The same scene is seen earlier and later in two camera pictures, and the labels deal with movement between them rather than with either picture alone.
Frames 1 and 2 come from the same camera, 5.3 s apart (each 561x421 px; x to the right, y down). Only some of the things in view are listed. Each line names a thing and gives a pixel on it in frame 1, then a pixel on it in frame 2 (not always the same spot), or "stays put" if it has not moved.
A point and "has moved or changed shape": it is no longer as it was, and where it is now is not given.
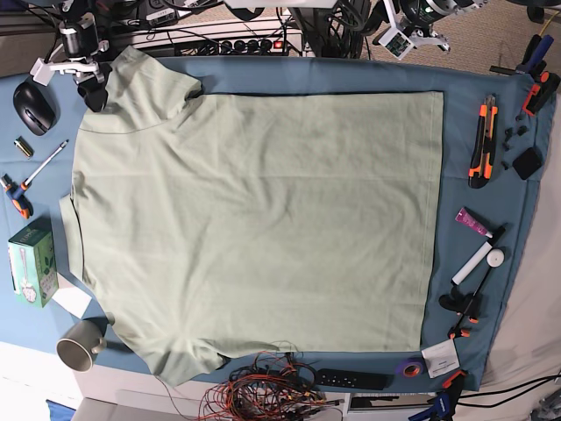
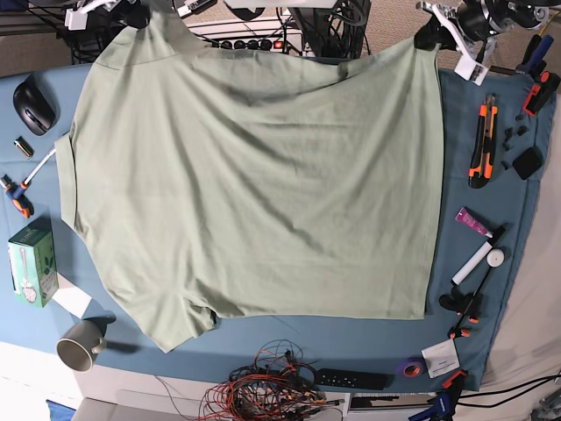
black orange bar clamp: [465, 303] stays put
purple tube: [466, 217] stays put
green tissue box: [32, 262] stays put
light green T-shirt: [206, 225] has moved or changed shape
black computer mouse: [36, 107] stays put
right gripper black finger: [94, 91] -> [138, 17]
